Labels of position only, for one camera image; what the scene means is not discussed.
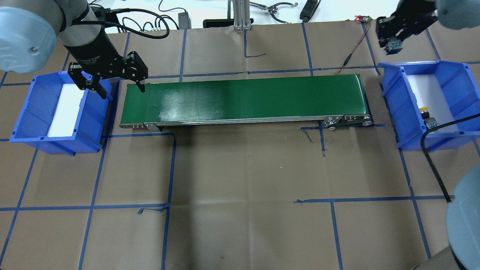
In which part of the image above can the white foam pad right bin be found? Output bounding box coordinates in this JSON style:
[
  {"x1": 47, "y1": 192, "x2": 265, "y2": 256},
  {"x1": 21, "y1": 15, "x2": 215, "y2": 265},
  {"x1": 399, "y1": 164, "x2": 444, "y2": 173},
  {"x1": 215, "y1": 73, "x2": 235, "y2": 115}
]
[{"x1": 407, "y1": 75, "x2": 455, "y2": 125}]

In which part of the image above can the white foam pad bin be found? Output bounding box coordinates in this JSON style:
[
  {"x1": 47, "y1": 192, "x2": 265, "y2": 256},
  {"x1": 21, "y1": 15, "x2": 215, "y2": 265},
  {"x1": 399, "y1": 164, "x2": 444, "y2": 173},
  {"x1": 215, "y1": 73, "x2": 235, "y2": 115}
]
[
  {"x1": 47, "y1": 84, "x2": 84, "y2": 137},
  {"x1": 407, "y1": 75, "x2": 455, "y2": 125}
]

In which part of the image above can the green conveyor belt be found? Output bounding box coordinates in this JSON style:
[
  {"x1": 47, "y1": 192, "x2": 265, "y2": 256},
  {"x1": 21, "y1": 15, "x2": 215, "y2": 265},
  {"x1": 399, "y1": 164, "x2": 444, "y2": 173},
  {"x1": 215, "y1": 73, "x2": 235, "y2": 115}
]
[{"x1": 119, "y1": 75, "x2": 373, "y2": 130}]

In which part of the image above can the red push button switch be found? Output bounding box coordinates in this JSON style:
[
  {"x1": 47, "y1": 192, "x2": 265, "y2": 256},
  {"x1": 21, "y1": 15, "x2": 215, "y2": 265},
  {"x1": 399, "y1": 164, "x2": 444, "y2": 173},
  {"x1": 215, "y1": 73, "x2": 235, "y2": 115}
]
[{"x1": 384, "y1": 36, "x2": 403, "y2": 55}]

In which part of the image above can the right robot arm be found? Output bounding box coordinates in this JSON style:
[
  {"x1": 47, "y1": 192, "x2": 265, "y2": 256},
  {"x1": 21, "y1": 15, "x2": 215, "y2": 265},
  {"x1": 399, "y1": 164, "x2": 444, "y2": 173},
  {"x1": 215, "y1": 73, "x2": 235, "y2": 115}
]
[{"x1": 376, "y1": 0, "x2": 479, "y2": 270}]

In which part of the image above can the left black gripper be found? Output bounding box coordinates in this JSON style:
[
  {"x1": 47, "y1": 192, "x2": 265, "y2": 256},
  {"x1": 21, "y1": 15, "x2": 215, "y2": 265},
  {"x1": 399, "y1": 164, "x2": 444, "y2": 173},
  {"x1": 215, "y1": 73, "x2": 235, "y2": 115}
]
[{"x1": 60, "y1": 26, "x2": 149, "y2": 100}]

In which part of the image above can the brown paper table cover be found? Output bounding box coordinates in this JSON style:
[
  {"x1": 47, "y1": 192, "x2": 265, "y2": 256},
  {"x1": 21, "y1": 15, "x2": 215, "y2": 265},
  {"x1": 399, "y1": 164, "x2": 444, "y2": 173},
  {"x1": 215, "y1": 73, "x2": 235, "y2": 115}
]
[{"x1": 0, "y1": 23, "x2": 479, "y2": 270}]

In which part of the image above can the small green circuit board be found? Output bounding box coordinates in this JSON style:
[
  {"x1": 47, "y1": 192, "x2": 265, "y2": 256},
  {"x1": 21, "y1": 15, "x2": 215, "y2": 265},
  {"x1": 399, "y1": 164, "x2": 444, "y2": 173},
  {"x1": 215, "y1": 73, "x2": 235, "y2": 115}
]
[{"x1": 354, "y1": 15, "x2": 373, "y2": 23}]

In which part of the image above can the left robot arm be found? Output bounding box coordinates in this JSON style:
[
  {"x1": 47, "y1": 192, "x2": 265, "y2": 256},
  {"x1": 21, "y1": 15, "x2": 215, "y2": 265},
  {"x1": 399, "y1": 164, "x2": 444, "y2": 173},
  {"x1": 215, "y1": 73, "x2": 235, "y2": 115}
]
[{"x1": 0, "y1": 0, "x2": 149, "y2": 99}]

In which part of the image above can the red and black wire pair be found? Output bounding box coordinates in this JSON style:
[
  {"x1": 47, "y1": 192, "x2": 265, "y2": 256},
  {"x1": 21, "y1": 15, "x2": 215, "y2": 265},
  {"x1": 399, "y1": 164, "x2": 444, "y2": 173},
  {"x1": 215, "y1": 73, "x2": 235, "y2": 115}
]
[{"x1": 334, "y1": 21, "x2": 372, "y2": 75}]

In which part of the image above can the yellow push button switch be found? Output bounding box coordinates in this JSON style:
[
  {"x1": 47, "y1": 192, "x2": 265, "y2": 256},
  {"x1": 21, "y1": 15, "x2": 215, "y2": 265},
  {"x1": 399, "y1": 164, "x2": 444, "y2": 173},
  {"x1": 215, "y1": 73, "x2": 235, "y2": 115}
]
[{"x1": 419, "y1": 106, "x2": 438, "y2": 130}]

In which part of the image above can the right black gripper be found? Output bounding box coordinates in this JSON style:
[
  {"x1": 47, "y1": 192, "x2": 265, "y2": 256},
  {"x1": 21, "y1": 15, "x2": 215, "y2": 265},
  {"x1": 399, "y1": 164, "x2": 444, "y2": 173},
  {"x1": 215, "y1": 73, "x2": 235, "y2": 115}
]
[{"x1": 376, "y1": 0, "x2": 437, "y2": 48}]

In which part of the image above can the blue storage bin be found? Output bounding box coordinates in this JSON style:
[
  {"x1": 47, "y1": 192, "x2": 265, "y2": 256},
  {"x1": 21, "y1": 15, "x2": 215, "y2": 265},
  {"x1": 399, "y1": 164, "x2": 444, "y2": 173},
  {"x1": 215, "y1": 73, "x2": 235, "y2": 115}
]
[
  {"x1": 10, "y1": 71, "x2": 113, "y2": 156},
  {"x1": 379, "y1": 60, "x2": 480, "y2": 151}
]

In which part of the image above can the left blue storage bin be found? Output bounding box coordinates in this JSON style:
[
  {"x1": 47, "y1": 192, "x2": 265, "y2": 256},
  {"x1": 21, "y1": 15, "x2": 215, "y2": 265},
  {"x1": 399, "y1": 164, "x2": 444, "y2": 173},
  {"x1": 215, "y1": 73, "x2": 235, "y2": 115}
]
[{"x1": 10, "y1": 71, "x2": 113, "y2": 156}]

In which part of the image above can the right blue storage bin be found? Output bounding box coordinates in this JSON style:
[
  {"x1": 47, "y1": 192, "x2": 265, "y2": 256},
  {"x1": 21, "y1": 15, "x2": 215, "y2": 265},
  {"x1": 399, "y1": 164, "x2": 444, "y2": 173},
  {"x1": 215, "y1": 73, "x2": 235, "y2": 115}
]
[{"x1": 379, "y1": 60, "x2": 480, "y2": 151}]

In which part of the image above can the black braided cable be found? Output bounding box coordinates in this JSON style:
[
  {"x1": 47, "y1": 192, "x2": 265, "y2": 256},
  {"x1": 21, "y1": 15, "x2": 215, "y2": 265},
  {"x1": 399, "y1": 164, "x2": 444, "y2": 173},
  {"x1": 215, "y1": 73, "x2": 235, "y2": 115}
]
[{"x1": 420, "y1": 113, "x2": 480, "y2": 203}]

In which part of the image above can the black power adapter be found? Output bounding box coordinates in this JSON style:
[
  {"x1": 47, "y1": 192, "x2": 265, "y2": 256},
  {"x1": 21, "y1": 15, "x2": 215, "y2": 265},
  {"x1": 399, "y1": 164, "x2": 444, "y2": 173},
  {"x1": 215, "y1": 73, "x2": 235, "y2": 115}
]
[{"x1": 178, "y1": 12, "x2": 192, "y2": 29}]

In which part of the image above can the white foam pad left bin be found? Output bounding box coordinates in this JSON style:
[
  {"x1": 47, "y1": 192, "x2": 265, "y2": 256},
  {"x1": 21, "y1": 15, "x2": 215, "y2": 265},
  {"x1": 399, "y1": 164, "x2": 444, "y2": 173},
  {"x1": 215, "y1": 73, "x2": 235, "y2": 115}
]
[{"x1": 47, "y1": 84, "x2": 84, "y2": 137}]

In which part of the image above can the aluminium frame post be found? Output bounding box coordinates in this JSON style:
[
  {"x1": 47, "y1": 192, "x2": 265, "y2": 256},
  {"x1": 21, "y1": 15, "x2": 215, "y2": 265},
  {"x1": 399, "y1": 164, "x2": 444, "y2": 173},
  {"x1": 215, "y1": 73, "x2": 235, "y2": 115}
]
[{"x1": 229, "y1": 0, "x2": 252, "y2": 31}]

